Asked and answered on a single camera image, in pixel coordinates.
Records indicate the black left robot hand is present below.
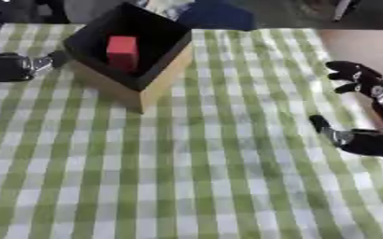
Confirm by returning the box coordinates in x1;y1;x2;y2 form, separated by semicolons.
0;49;71;83

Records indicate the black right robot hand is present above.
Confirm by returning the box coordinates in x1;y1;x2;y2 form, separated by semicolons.
307;60;383;159

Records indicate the tan cardboard box black inside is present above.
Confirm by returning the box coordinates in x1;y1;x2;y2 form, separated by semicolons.
61;1;195;115

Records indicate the black chair leg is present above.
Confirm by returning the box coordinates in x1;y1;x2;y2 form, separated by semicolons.
33;0;73;25

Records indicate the red rectangular block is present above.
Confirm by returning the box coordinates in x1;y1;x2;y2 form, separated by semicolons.
105;35;141;73

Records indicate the white tripod leg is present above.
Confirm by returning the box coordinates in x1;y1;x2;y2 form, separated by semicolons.
332;0;355;22

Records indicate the person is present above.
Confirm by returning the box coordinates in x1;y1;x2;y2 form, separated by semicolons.
135;0;259;32

